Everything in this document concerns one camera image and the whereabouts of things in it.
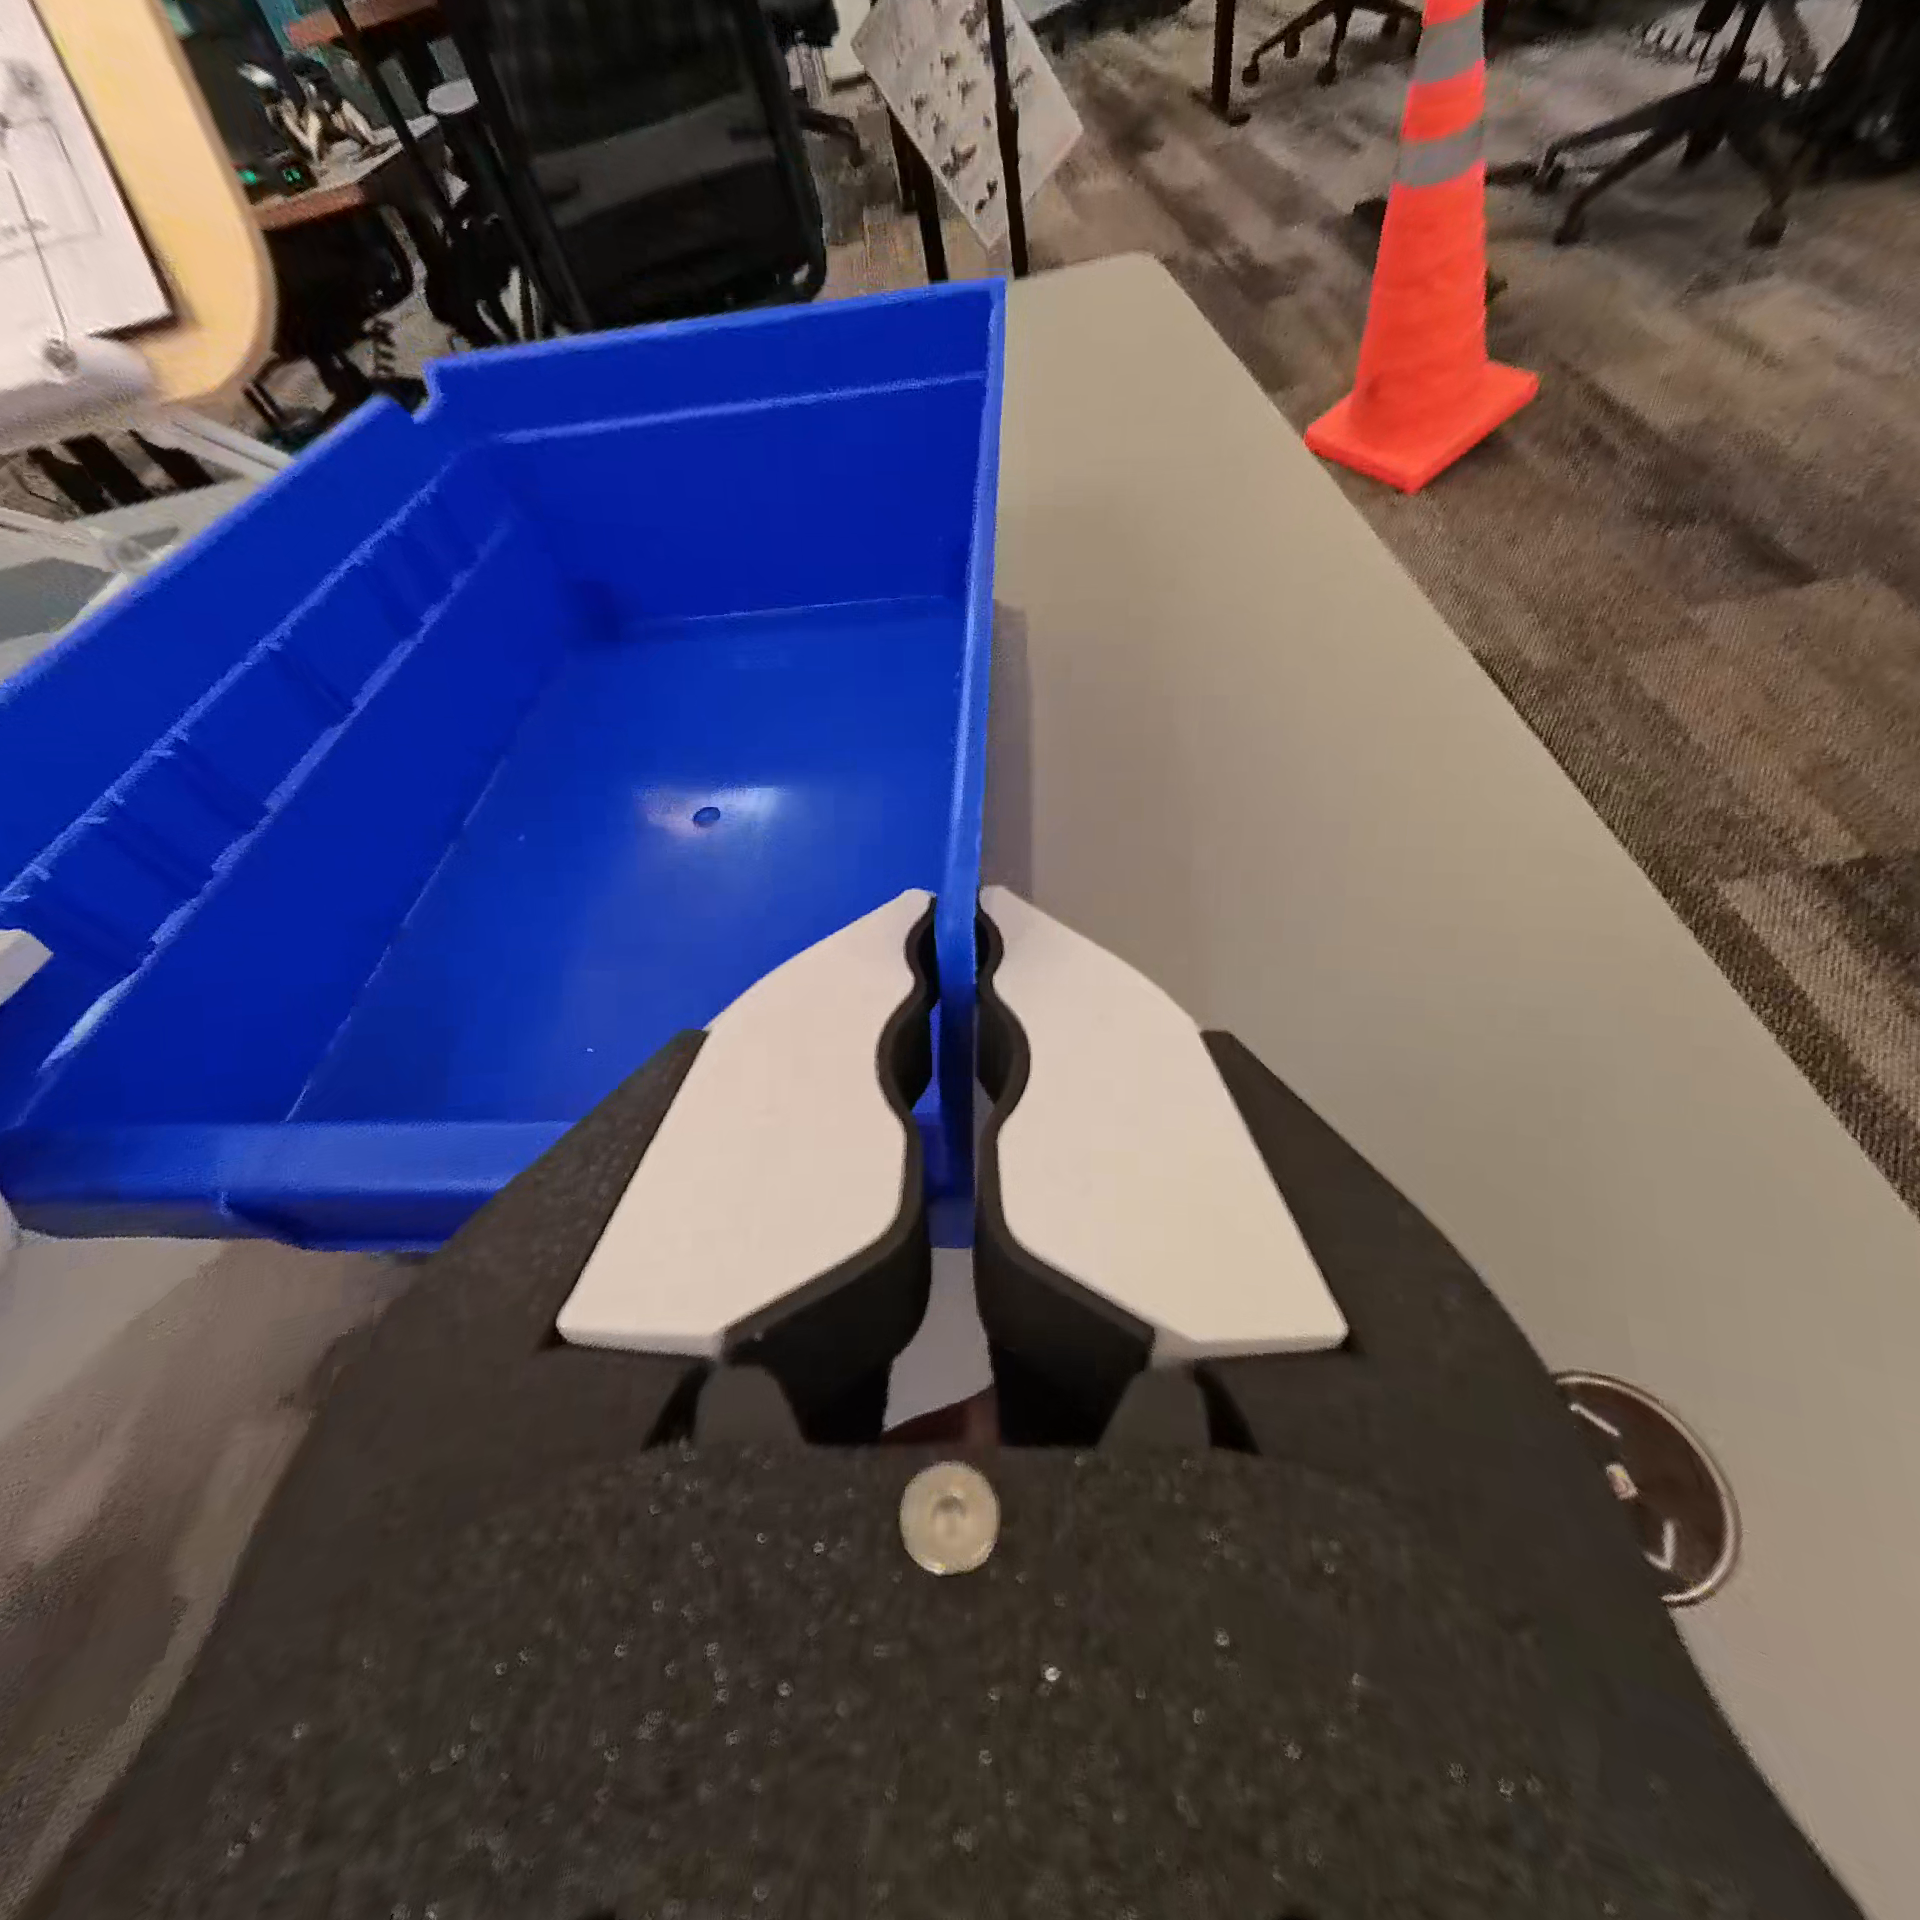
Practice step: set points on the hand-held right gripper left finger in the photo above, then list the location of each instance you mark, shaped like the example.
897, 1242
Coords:
750, 1186

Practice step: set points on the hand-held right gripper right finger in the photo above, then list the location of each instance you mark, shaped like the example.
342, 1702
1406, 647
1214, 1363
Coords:
1156, 1186

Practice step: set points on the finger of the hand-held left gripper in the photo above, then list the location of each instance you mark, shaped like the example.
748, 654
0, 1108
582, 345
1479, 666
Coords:
18, 962

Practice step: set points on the blue plastic bin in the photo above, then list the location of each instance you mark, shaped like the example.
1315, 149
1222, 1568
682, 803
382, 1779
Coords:
600, 901

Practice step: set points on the grey desk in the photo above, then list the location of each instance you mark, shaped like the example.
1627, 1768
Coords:
1275, 901

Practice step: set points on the desk grommet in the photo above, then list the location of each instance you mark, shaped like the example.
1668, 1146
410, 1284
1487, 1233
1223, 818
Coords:
1666, 1486

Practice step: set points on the wooden document stand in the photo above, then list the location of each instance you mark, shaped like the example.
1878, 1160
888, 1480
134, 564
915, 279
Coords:
210, 226

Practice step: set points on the printed instruction sheet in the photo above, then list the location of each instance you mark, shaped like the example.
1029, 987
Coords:
61, 195

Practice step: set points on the orange traffic cone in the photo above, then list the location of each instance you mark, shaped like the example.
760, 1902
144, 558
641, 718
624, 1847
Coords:
1425, 300

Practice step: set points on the black mesh chair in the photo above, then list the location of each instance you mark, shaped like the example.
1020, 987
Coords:
660, 149

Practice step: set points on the printed instruction poster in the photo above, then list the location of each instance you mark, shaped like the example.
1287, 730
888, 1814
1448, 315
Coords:
976, 105

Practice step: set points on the black office chair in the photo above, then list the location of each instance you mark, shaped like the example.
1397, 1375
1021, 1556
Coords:
1697, 134

